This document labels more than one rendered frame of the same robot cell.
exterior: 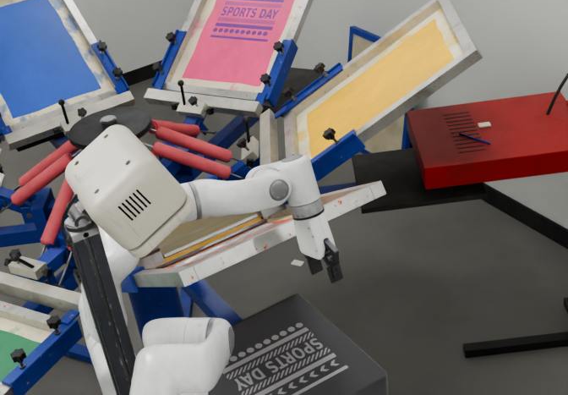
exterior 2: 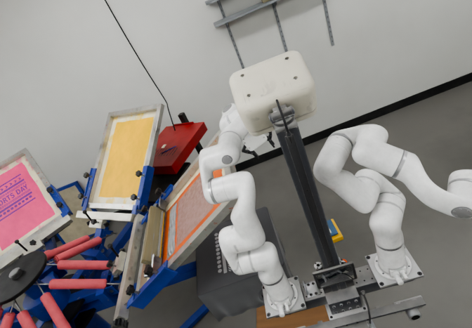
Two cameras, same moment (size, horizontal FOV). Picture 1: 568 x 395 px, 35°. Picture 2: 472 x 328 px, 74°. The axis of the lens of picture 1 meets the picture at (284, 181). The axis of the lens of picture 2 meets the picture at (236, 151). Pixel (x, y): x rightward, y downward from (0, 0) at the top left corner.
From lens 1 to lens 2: 1.58 m
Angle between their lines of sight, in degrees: 49
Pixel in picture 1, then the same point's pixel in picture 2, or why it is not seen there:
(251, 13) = (11, 197)
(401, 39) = (109, 140)
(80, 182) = (273, 90)
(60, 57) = not seen: outside the picture
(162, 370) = (379, 140)
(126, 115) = (19, 265)
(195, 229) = (152, 236)
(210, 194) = (237, 128)
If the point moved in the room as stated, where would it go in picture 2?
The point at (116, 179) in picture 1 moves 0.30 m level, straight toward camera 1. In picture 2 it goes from (296, 64) to (426, 24)
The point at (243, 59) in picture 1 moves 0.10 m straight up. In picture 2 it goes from (31, 213) to (22, 205)
